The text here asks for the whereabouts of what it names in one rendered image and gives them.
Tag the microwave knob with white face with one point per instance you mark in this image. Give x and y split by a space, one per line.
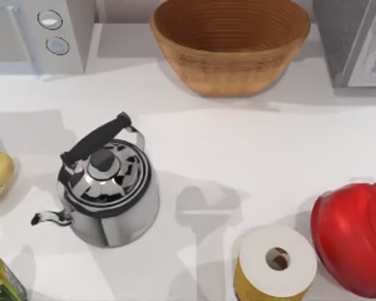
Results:
49 19

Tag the brown woven basket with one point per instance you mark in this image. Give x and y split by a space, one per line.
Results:
228 66

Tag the grey cabinet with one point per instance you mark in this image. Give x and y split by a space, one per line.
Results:
354 37

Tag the microwave knob with blue face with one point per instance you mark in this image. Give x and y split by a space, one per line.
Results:
57 45

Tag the white paper roll yellow wrap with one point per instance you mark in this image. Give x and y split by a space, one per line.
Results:
277 263

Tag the pale microwave oven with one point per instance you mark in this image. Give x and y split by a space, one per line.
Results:
25 37

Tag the green and yellow box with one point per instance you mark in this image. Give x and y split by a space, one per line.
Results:
1 280

